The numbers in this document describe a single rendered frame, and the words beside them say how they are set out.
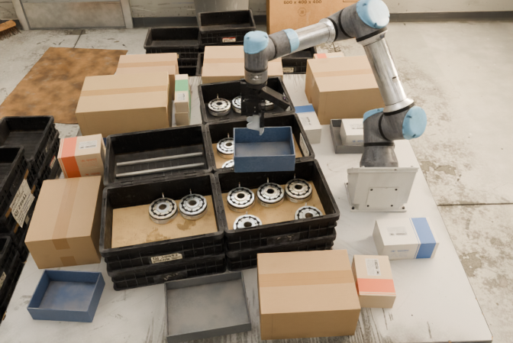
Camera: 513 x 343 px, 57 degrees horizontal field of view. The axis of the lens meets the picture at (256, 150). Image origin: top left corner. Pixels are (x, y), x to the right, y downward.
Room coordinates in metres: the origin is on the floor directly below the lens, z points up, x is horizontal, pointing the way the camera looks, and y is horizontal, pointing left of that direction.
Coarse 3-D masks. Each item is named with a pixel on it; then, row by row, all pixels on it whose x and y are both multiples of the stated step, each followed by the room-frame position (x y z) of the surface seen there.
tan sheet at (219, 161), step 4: (212, 144) 1.55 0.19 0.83; (216, 144) 1.55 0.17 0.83; (296, 144) 1.54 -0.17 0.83; (216, 148) 1.52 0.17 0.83; (296, 148) 1.52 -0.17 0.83; (216, 152) 1.50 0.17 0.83; (296, 152) 1.50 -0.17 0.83; (300, 152) 1.50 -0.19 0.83; (216, 156) 1.47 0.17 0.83; (296, 156) 1.47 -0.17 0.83; (300, 156) 1.47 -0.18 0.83; (216, 160) 1.45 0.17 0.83; (220, 160) 1.45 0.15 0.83; (224, 160) 1.45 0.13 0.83; (228, 160) 1.44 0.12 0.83; (216, 164) 1.42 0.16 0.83; (220, 164) 1.42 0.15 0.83
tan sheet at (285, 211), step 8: (312, 184) 1.30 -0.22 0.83; (312, 192) 1.26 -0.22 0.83; (224, 200) 1.22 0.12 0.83; (256, 200) 1.22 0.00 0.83; (288, 200) 1.22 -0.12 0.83; (312, 200) 1.22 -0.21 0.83; (224, 208) 1.18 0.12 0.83; (256, 208) 1.18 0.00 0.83; (264, 208) 1.18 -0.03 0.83; (272, 208) 1.18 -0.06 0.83; (280, 208) 1.18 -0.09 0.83; (288, 208) 1.18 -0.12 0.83; (296, 208) 1.18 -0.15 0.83; (320, 208) 1.18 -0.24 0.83; (232, 216) 1.14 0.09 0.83; (256, 216) 1.14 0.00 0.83; (264, 216) 1.14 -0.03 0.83; (272, 216) 1.14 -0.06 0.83; (280, 216) 1.14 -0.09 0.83; (288, 216) 1.14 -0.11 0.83; (232, 224) 1.11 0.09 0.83; (264, 224) 1.11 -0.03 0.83
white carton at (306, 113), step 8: (304, 104) 1.90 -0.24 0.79; (296, 112) 1.83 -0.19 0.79; (304, 112) 1.83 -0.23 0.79; (312, 112) 1.83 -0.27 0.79; (304, 120) 1.77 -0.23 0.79; (312, 120) 1.77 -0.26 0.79; (304, 128) 1.71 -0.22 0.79; (312, 128) 1.70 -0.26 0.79; (320, 128) 1.71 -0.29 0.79; (312, 136) 1.70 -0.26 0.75; (320, 136) 1.71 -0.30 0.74
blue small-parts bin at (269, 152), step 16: (240, 128) 1.28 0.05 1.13; (272, 128) 1.28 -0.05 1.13; (288, 128) 1.28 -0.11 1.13; (240, 144) 1.27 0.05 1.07; (256, 144) 1.27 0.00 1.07; (272, 144) 1.26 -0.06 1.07; (288, 144) 1.26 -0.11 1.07; (240, 160) 1.13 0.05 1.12; (256, 160) 1.13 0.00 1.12; (272, 160) 1.13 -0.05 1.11; (288, 160) 1.14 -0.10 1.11
